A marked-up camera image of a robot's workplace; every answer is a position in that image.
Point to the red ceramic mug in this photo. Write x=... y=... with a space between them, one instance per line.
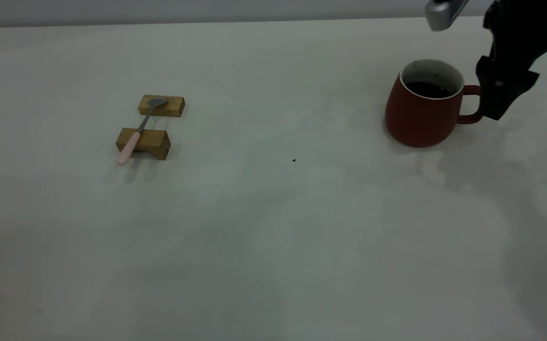
x=420 y=121

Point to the arched wooden block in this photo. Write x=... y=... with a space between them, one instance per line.
x=152 y=141

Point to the flat wooden block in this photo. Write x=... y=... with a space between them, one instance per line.
x=171 y=108

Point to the dark coffee liquid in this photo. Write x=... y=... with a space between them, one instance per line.
x=427 y=90

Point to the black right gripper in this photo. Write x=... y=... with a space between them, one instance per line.
x=522 y=33

